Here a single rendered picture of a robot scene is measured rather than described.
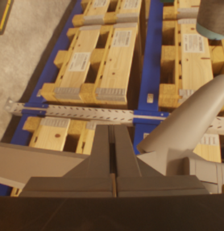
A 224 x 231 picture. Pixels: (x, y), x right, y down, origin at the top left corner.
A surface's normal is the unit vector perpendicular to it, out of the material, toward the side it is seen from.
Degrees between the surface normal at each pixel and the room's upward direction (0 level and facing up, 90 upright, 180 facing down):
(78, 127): 90
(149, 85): 90
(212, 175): 74
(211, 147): 90
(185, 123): 80
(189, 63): 90
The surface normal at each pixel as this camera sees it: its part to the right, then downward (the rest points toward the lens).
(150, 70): -0.18, -0.46
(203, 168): 0.09, -0.42
